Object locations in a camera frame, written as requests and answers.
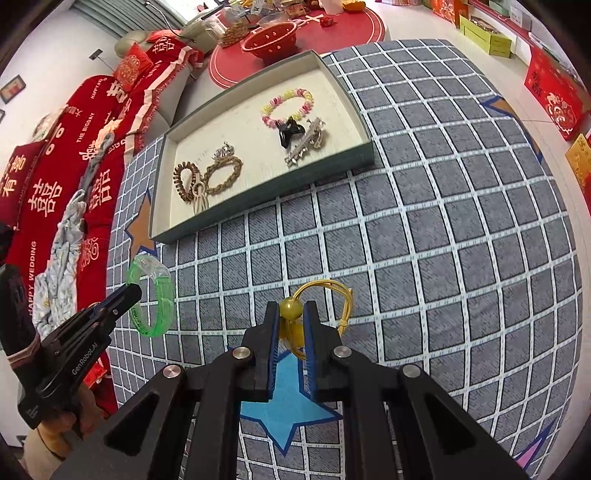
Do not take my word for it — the green translucent bangle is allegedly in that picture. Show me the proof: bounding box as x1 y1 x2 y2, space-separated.
126 253 175 338

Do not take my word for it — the yellow cord bead bracelet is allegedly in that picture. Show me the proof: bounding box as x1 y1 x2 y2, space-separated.
278 278 355 362

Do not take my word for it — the braided tan rope bracelet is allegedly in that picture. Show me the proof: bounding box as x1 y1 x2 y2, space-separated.
202 155 245 197

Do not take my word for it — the silver heart pendant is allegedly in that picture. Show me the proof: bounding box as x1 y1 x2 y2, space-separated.
212 142 235 162

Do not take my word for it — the green jewelry tray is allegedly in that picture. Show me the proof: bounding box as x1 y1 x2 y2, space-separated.
149 51 374 243

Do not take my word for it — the person's left hand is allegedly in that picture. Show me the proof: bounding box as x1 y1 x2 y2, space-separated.
20 384 104 479

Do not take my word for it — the grey twisted cloth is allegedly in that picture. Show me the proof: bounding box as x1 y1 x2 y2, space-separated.
32 132 115 340

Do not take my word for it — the sofa with red cover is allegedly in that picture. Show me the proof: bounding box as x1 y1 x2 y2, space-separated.
0 29 206 416

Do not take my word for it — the cream wooden hair fork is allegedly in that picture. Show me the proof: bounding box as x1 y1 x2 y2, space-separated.
193 181 209 215

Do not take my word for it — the grey checked star tablecloth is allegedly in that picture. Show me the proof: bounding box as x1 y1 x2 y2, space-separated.
109 39 583 479

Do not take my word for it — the red embroidered cushion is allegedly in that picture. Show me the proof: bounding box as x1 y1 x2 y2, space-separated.
113 43 153 93

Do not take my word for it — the black hair claw clip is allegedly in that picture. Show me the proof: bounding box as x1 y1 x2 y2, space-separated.
276 117 305 150

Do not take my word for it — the silver rhinestone hair clip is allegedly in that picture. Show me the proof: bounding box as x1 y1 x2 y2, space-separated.
284 117 325 167

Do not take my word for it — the round red coffee table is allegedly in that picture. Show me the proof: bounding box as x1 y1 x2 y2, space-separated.
208 7 387 88

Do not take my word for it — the glass jar of nuts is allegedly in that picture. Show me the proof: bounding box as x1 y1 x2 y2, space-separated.
218 18 249 48

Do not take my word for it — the red colander bowl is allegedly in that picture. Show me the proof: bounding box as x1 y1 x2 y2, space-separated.
242 21 297 63

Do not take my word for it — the red festive gift box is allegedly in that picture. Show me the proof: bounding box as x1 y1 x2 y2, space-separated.
524 46 590 140

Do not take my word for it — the lime green box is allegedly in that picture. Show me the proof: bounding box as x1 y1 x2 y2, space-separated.
460 16 512 58

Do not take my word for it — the orange gift box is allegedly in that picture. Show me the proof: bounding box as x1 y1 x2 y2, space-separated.
432 0 469 27

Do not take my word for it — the brown spiral hair tie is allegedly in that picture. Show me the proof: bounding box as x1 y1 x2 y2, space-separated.
172 161 204 204

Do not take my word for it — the pink yellow bead bracelet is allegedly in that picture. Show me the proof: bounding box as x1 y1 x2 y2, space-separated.
260 87 316 130

